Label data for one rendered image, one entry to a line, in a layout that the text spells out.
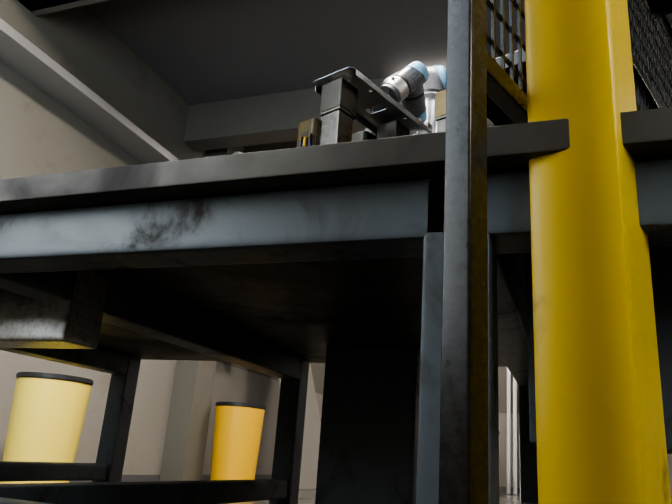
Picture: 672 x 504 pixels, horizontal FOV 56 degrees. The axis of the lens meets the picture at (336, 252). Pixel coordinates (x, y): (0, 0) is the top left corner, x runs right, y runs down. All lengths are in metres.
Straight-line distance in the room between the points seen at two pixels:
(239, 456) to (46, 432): 2.21
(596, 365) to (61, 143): 4.31
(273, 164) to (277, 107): 4.74
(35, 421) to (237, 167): 2.94
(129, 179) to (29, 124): 3.60
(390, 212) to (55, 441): 3.06
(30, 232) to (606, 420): 0.86
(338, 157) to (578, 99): 0.29
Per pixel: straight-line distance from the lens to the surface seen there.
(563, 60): 0.80
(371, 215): 0.80
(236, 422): 5.50
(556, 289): 0.69
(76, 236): 1.03
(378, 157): 0.78
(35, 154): 4.53
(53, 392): 3.67
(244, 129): 5.61
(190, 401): 5.50
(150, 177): 0.93
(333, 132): 1.16
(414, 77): 2.02
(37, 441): 3.67
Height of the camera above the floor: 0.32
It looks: 18 degrees up
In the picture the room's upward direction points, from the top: 4 degrees clockwise
